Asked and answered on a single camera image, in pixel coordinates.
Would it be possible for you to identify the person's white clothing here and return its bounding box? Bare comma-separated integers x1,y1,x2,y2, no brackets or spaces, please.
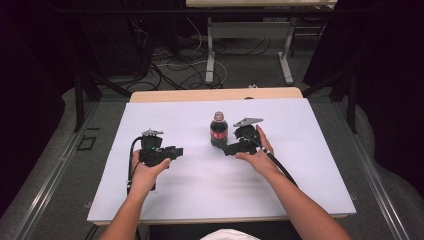
199,228,263,240

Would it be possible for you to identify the dark cola bottle red label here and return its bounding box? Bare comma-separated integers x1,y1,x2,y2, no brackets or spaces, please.
209,110,230,150

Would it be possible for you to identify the tangle of black floor cables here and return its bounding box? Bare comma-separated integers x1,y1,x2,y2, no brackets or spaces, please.
125,16,272,92

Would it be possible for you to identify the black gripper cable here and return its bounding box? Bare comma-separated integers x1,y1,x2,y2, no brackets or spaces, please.
245,133,300,188
84,135,144,240

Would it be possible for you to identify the desk with white legs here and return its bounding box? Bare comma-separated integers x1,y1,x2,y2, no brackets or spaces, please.
185,0,338,86

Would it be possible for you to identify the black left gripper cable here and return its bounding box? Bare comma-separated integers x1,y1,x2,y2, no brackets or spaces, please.
84,135,144,240

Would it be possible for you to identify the white floor cable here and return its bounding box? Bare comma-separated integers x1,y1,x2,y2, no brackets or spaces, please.
155,17,229,89

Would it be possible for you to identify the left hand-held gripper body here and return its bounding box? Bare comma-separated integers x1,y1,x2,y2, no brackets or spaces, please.
138,128,176,168

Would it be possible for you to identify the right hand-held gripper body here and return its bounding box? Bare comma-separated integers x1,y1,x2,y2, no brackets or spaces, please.
232,116,265,155

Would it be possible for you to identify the wooden table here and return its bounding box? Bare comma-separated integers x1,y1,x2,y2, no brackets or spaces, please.
87,87,357,227

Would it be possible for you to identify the person's right hand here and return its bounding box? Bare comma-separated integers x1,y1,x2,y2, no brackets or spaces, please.
234,124,281,180

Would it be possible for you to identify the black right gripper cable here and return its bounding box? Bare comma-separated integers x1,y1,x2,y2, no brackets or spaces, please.
245,133,300,188

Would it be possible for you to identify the white table sheet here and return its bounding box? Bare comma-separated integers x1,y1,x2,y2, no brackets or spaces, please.
86,97,357,224

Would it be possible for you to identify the person's left hand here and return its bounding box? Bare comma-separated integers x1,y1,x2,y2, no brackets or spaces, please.
127,150,172,198

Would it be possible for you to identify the black metal stand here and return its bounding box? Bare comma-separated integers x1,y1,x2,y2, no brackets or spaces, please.
73,70,133,133
301,68,358,135

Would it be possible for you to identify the metal floor rail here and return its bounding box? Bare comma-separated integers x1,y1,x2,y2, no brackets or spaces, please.
10,101,98,240
332,101,410,240

